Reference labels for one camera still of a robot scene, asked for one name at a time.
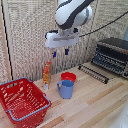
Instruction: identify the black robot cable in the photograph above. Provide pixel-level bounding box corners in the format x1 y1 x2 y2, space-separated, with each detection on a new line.
78 11 128 38

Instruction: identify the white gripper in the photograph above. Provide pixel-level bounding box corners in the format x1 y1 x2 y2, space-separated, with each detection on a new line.
44 28 80 59

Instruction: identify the black dish rack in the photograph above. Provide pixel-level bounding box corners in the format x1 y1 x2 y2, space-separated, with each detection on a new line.
90 37 128 80

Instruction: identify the red plastic shopping basket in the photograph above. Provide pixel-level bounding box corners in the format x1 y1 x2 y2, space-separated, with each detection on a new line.
0 77 52 128

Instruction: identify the red bowl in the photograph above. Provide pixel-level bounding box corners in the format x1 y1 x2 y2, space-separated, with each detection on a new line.
60 71 78 84

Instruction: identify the black oven door rack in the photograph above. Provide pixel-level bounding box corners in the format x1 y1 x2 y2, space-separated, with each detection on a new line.
77 63 111 85

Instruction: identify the blue plastic mug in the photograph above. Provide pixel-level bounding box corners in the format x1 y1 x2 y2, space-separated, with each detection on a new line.
56 79 76 100

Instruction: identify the beige woven folding screen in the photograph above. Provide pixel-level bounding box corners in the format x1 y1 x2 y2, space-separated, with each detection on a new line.
0 0 128 85

